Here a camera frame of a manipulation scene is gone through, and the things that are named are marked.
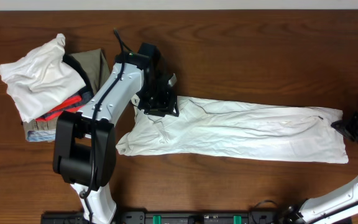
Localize olive folded trousers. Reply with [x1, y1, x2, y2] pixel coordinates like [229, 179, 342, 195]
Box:
[22, 49, 110, 137]

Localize left black cable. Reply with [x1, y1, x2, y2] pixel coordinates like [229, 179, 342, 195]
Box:
[78, 28, 135, 224]

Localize white folded shirt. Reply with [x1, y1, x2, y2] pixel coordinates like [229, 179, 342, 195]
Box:
[0, 34, 86, 122]

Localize light blue folded garment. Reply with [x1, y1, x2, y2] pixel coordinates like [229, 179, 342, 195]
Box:
[26, 129, 56, 142]

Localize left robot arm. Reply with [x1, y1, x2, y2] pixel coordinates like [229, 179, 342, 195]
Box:
[41, 43, 179, 223]

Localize dark red-trimmed folded garment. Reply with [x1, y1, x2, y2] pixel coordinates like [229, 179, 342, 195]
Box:
[36, 54, 94, 122]

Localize white printed t-shirt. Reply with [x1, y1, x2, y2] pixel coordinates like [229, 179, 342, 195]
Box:
[116, 96, 349, 164]

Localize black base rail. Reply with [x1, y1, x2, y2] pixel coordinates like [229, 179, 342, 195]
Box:
[40, 211, 302, 224]

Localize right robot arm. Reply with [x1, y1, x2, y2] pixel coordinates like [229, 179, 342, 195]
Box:
[274, 112, 358, 224]

